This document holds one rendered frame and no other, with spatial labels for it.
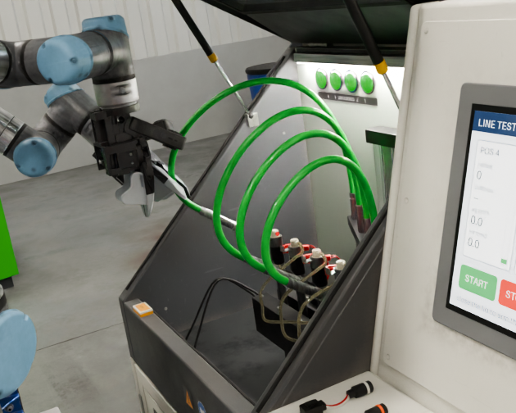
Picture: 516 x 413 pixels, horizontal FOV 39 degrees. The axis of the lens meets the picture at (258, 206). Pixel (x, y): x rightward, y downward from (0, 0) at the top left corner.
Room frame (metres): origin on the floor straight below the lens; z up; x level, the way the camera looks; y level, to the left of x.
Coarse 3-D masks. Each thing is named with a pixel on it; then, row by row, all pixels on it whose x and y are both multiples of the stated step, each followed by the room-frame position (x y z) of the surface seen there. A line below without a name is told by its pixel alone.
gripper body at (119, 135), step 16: (96, 112) 1.28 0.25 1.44; (112, 112) 1.28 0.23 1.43; (128, 112) 1.28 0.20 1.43; (96, 128) 1.29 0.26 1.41; (112, 128) 1.29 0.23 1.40; (128, 128) 1.30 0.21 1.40; (96, 144) 1.30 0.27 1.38; (112, 144) 1.28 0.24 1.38; (128, 144) 1.28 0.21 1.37; (144, 144) 1.29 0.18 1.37; (112, 160) 1.27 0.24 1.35; (128, 160) 1.28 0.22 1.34
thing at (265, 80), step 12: (240, 84) 1.49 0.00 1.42; (252, 84) 1.49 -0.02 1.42; (288, 84) 1.50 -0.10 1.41; (300, 84) 1.50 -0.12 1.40; (216, 96) 1.49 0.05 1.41; (312, 96) 1.50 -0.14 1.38; (204, 108) 1.49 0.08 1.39; (324, 108) 1.50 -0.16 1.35; (192, 120) 1.48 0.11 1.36; (336, 120) 1.50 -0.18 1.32; (180, 132) 1.48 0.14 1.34; (168, 168) 1.48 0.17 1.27; (348, 168) 1.50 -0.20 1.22; (348, 180) 1.51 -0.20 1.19; (192, 204) 1.48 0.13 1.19
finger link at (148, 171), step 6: (144, 150) 1.30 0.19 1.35; (144, 156) 1.29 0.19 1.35; (144, 162) 1.28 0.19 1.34; (150, 162) 1.28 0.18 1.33; (144, 168) 1.28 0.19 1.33; (150, 168) 1.28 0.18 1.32; (144, 174) 1.28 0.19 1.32; (150, 174) 1.28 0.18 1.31; (144, 180) 1.29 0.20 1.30; (150, 180) 1.28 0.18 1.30; (150, 186) 1.29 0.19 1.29; (150, 192) 1.29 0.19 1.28
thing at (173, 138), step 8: (136, 120) 1.30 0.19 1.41; (136, 128) 1.30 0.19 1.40; (144, 128) 1.31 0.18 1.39; (152, 128) 1.31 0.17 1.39; (160, 128) 1.32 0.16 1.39; (152, 136) 1.31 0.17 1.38; (160, 136) 1.32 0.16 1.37; (168, 136) 1.32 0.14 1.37; (176, 136) 1.33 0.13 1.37; (168, 144) 1.32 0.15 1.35; (176, 144) 1.33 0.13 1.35
